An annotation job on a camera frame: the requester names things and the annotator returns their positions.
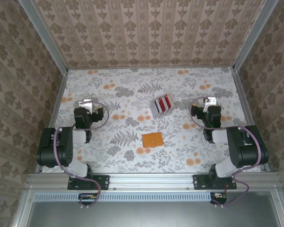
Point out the aluminium end rail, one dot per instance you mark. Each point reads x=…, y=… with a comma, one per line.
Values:
x=151, y=67

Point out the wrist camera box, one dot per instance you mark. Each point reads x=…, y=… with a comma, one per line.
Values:
x=86, y=104
x=210, y=102

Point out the dark navy credit card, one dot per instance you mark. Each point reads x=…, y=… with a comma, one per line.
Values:
x=157, y=106

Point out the aluminium side rail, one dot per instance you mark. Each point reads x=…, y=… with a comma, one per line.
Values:
x=249, y=118
x=53, y=118

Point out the grey metal panel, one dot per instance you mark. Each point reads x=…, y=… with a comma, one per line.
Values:
x=151, y=215

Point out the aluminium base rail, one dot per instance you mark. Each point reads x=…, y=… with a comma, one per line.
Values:
x=151, y=180

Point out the aluminium frame post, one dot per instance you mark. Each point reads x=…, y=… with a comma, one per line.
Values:
x=254, y=35
x=44, y=35

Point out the aluminium frame bar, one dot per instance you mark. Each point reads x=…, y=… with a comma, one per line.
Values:
x=21, y=210
x=280, y=208

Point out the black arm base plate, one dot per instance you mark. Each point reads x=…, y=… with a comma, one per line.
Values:
x=198, y=182
x=104, y=182

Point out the red credit card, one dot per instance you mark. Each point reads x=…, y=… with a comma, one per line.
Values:
x=166, y=102
x=161, y=104

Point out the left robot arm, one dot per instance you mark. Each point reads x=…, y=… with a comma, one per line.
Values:
x=66, y=151

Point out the red and silver card stack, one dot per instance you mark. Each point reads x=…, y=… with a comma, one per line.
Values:
x=156, y=114

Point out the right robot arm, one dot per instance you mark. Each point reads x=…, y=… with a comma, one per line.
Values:
x=241, y=146

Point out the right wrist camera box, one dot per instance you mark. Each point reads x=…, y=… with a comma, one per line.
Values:
x=210, y=102

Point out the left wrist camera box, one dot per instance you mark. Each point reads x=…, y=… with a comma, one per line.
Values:
x=86, y=104

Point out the orange card holder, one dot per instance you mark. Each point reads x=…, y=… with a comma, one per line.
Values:
x=152, y=140

